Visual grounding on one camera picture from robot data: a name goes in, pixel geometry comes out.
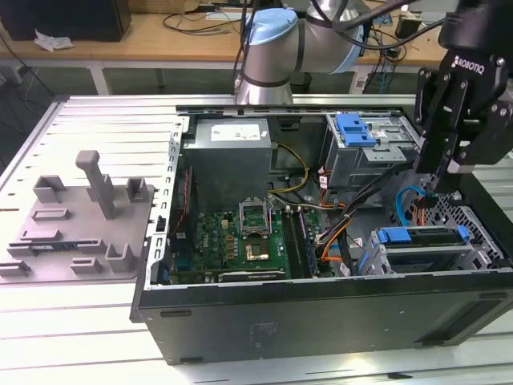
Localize black case fan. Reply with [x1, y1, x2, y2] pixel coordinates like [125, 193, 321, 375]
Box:
[170, 164, 194, 257]

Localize orange wire bundle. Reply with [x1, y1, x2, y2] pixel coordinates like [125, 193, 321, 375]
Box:
[318, 218, 354, 264]

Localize blue hanging cable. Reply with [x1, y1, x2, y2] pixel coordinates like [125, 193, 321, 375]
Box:
[380, 50, 392, 95]

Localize black PC case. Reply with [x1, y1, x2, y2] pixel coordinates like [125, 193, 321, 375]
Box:
[128, 103, 513, 366]

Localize white crumpled paper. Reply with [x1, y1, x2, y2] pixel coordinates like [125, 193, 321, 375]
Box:
[34, 27, 76, 53]

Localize small black cube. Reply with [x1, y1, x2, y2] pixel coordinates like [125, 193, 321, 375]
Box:
[394, 10, 422, 40]

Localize black sleeved wire bundle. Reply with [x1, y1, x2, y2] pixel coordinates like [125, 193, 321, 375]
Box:
[336, 164, 420, 278]

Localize RAM stick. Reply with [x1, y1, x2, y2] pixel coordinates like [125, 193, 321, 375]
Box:
[297, 207, 318, 278]
[30, 241, 81, 253]

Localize blue bay latch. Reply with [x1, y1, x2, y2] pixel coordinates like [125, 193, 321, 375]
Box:
[335, 114, 378, 148]

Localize blue data wire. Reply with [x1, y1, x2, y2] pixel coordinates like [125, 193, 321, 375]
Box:
[395, 184, 426, 228]

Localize multicoloured power wire black plug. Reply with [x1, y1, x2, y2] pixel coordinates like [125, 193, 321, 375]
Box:
[414, 188, 438, 228]

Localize metal socket cover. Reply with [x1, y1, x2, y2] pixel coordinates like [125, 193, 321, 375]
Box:
[238, 196, 273, 237]

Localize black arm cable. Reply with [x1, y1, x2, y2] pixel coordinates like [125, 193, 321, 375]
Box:
[231, 0, 258, 97]

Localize CPU socket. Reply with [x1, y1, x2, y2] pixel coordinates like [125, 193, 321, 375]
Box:
[243, 238, 272, 261]

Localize grey power supply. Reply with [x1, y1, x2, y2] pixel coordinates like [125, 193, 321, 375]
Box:
[182, 118, 273, 201]

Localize metal disk bay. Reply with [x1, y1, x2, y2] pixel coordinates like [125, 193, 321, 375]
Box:
[354, 225, 492, 278]

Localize yellow and black wires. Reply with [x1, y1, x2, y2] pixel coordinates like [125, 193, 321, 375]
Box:
[270, 144, 310, 194]

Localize black expansion slot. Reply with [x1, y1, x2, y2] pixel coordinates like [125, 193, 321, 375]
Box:
[218, 270, 288, 282]

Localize green motherboard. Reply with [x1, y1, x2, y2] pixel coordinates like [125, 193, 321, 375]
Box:
[168, 196, 333, 284]

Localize wooden desk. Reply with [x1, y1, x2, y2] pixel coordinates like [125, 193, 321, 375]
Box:
[0, 0, 513, 95]

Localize large black box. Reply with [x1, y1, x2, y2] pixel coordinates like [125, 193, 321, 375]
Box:
[0, 0, 132, 43]

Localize tall metal drive cage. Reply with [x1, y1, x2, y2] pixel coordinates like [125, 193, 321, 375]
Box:
[322, 113, 426, 201]

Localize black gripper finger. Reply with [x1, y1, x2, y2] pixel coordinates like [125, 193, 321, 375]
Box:
[414, 67, 468, 176]
[434, 94, 513, 193]

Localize grey parts rack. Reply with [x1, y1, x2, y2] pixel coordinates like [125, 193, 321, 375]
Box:
[0, 150, 156, 286]

